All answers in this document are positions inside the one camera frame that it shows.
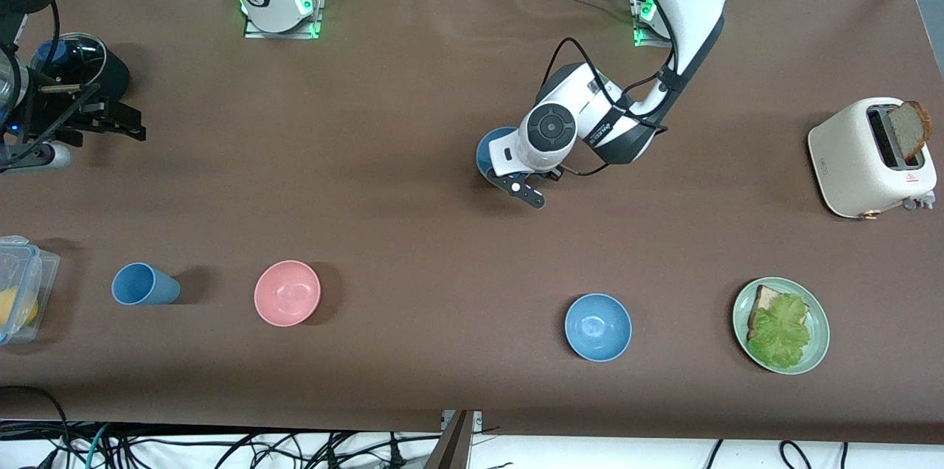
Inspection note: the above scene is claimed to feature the bread slice under lettuce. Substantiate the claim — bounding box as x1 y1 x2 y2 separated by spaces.
749 285 784 330

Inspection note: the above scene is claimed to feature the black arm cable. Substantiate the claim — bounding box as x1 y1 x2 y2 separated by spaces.
542 0 679 176
0 1 100 164

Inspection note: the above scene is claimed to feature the green lettuce leaf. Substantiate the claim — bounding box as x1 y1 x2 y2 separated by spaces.
746 293 812 370

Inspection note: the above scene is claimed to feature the brown toast slice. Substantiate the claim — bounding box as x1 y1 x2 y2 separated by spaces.
887 100 934 162

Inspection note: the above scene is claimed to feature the pink bowl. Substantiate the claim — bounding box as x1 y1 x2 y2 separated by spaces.
254 260 322 327

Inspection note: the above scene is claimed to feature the green plate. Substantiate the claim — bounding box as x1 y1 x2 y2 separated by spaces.
732 277 831 375

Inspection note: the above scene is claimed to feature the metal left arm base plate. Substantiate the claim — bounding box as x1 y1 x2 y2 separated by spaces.
631 0 676 48

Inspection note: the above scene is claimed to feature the blue bowl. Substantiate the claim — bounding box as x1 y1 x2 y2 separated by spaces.
476 127 521 181
564 293 634 363

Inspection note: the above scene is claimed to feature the glass lid with blue knob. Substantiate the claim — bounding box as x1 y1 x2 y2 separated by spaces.
29 32 108 95

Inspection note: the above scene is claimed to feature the aluminium frame strut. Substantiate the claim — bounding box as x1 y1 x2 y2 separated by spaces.
424 410 484 469

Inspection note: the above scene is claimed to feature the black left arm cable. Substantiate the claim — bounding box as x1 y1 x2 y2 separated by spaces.
542 0 679 176

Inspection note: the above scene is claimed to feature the blue cup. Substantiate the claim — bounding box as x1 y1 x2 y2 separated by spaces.
111 263 181 306

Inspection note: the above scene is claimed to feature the brown table cover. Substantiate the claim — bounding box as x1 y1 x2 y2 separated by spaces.
0 0 944 446

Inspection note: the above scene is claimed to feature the clear plastic container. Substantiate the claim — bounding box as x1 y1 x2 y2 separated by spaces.
0 235 61 346

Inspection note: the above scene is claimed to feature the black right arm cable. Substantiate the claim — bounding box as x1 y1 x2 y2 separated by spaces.
0 1 100 164

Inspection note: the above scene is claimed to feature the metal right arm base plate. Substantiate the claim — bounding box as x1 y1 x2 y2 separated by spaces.
243 0 323 40

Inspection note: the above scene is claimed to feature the yellow fruit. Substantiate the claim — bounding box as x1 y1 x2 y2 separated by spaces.
0 288 39 328

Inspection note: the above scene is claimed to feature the teal floor cable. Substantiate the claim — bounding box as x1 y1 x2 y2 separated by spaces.
85 423 111 469

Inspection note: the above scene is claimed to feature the cream white toaster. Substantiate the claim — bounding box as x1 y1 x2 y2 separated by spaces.
808 97 939 220

